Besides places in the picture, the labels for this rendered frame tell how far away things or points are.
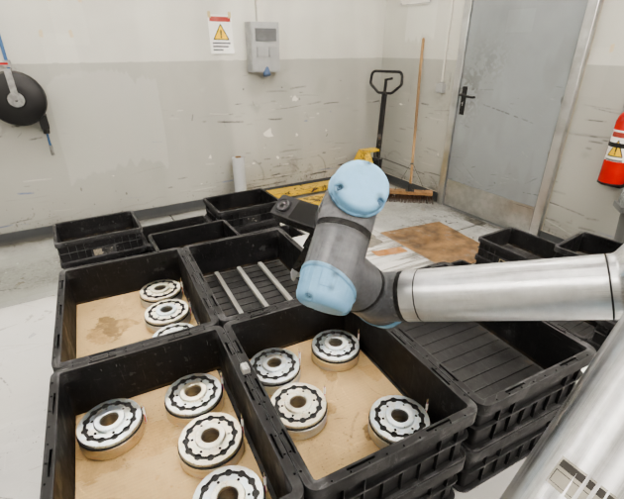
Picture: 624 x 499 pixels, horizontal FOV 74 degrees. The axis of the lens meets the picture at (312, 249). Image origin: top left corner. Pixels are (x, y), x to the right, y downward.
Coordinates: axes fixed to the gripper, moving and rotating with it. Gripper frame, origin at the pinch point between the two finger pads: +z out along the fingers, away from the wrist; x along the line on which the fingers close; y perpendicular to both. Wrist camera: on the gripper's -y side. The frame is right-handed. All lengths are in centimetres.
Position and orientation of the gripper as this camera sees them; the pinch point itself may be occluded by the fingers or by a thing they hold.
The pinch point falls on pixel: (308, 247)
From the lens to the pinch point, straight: 84.7
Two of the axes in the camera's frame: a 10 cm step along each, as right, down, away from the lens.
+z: -1.5, 2.5, 9.6
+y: 8.6, 5.1, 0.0
